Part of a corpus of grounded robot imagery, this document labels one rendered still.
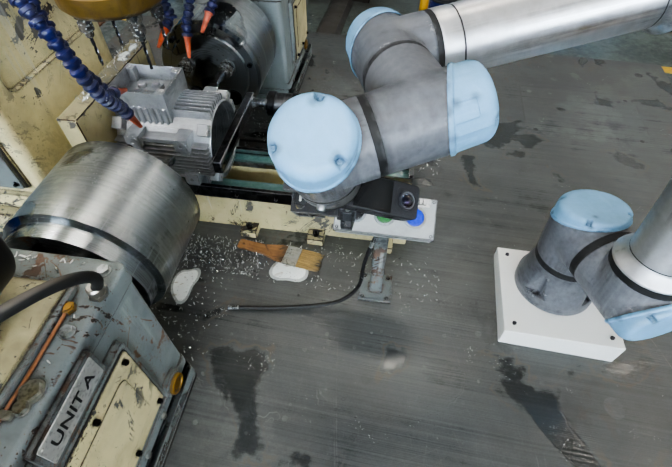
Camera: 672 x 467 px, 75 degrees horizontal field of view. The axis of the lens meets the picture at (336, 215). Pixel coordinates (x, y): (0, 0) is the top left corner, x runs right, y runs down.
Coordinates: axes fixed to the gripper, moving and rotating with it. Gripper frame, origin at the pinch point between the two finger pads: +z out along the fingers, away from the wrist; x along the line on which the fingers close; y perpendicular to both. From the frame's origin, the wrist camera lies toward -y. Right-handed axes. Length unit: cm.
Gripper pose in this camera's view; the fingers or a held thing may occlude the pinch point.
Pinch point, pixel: (354, 206)
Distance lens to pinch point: 68.0
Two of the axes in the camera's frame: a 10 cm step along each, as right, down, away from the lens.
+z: 0.8, 1.3, 9.9
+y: -9.9, -1.1, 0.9
